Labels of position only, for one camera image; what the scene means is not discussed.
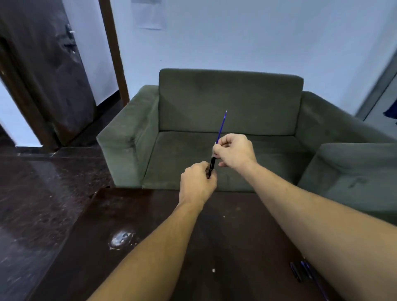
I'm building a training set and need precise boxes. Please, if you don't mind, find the person's right hand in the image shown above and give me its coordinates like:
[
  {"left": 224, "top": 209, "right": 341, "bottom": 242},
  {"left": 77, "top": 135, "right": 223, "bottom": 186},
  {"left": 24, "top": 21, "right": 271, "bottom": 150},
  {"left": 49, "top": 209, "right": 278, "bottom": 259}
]
[{"left": 212, "top": 134, "right": 258, "bottom": 171}]

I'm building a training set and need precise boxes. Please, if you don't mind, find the person's left hand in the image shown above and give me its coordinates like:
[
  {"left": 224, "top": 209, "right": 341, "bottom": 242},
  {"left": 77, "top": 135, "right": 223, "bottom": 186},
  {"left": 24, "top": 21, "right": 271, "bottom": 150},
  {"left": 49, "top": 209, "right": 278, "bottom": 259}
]
[{"left": 179, "top": 161, "right": 218, "bottom": 210}]

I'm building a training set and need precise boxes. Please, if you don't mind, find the blue pen refill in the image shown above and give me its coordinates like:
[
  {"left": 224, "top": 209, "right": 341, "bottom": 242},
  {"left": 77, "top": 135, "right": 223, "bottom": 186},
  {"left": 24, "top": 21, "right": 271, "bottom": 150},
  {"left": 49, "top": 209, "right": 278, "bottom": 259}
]
[{"left": 215, "top": 110, "right": 228, "bottom": 145}]

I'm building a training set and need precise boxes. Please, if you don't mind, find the person's right forearm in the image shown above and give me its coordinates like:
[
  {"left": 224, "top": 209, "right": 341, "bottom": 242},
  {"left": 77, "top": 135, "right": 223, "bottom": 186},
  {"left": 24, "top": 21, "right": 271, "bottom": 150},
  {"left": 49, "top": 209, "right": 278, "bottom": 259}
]
[{"left": 238, "top": 161, "right": 397, "bottom": 301}]

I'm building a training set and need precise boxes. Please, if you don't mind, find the person's left forearm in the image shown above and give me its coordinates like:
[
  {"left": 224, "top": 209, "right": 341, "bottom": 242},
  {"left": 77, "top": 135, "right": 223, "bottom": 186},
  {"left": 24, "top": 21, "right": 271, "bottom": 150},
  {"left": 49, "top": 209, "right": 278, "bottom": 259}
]
[{"left": 88, "top": 201, "right": 203, "bottom": 301}]

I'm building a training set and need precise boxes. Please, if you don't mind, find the green fabric sofa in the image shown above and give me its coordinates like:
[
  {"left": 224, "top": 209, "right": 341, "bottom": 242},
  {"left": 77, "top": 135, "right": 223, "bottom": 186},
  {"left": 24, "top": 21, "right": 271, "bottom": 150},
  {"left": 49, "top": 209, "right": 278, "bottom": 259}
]
[{"left": 96, "top": 68, "right": 397, "bottom": 226}]

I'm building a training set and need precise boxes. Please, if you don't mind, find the white paper sheet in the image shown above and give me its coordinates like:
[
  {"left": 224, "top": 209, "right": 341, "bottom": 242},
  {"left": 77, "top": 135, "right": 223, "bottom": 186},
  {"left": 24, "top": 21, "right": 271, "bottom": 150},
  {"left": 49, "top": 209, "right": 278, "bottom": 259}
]
[{"left": 131, "top": 0, "right": 167, "bottom": 31}]

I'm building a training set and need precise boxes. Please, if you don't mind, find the blue pen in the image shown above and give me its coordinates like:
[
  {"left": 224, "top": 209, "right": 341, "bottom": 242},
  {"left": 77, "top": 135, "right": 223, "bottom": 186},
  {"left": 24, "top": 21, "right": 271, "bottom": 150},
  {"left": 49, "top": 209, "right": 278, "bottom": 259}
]
[{"left": 300, "top": 260, "right": 330, "bottom": 301}]

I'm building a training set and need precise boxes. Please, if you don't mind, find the dark blue cloth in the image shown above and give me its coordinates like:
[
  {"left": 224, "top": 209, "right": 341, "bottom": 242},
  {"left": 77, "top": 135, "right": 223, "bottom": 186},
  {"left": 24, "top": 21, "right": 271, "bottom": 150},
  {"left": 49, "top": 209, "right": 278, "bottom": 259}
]
[{"left": 383, "top": 99, "right": 397, "bottom": 119}]

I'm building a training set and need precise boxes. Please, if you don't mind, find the dark wooden door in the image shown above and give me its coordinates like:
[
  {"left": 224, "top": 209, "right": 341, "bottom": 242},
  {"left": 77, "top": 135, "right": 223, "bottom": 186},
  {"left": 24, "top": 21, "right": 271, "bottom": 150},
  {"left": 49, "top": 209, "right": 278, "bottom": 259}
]
[{"left": 0, "top": 0, "right": 97, "bottom": 153}]

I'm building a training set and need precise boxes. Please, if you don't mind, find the brown wooden door frame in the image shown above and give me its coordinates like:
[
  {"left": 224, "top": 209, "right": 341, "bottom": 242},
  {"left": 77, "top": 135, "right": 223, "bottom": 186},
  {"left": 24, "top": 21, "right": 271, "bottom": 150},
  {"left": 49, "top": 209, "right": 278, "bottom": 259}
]
[{"left": 98, "top": 0, "right": 130, "bottom": 107}]

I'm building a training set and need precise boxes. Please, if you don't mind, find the grey window frame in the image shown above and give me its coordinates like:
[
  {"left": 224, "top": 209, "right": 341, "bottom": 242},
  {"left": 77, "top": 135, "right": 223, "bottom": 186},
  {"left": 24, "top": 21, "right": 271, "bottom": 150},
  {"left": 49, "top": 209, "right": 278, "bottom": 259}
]
[{"left": 355, "top": 50, "right": 397, "bottom": 122}]

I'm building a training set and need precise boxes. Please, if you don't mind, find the metal door handle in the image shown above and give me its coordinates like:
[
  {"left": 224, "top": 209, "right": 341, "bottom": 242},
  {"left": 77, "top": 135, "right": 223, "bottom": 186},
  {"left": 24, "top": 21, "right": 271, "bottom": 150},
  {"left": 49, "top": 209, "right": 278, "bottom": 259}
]
[{"left": 63, "top": 24, "right": 77, "bottom": 54}]

